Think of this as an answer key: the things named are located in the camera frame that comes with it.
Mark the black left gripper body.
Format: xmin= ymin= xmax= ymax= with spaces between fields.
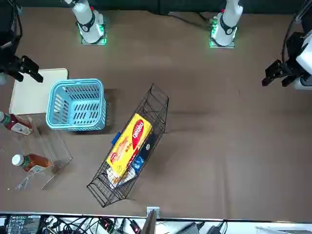
xmin=282 ymin=31 xmax=305 ymax=76

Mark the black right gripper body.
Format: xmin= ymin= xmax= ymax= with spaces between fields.
xmin=0 ymin=35 xmax=24 ymax=74

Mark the amber tea bottle white cap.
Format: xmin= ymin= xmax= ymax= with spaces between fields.
xmin=0 ymin=111 xmax=34 ymax=136
xmin=11 ymin=153 xmax=53 ymax=173

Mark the light blue plastic shopping basket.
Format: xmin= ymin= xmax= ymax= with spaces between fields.
xmin=45 ymin=78 xmax=107 ymax=133

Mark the clear acrylic beverage shelf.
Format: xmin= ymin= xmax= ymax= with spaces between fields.
xmin=0 ymin=113 xmax=74 ymax=191

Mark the cream rectangular tray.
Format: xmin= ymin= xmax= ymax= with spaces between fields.
xmin=9 ymin=68 xmax=69 ymax=115

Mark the yellow biscuit box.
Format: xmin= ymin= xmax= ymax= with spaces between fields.
xmin=106 ymin=113 xmax=153 ymax=178

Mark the brown chocolate cookie box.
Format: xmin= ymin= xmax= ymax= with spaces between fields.
xmin=131 ymin=133 xmax=158 ymax=173

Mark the white cracker box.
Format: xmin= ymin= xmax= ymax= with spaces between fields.
xmin=106 ymin=167 xmax=137 ymax=189

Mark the black labelled power adapter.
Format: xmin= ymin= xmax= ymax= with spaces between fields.
xmin=4 ymin=214 xmax=41 ymax=234

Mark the black power brick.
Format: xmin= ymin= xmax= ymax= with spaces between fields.
xmin=177 ymin=221 xmax=205 ymax=234
xmin=207 ymin=223 xmax=227 ymax=234

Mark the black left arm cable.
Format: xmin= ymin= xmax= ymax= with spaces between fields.
xmin=282 ymin=0 xmax=312 ymax=64

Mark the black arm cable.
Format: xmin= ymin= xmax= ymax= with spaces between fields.
xmin=282 ymin=0 xmax=312 ymax=64
xmin=8 ymin=0 xmax=24 ymax=49

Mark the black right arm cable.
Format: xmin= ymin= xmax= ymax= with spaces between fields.
xmin=8 ymin=0 xmax=24 ymax=49

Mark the black wire snack shelf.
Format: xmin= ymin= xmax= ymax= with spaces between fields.
xmin=86 ymin=83 xmax=170 ymax=208

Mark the black desk cable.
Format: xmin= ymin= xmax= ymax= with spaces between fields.
xmin=43 ymin=215 xmax=115 ymax=234

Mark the aluminium profile post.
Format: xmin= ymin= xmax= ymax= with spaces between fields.
xmin=142 ymin=206 xmax=161 ymax=234

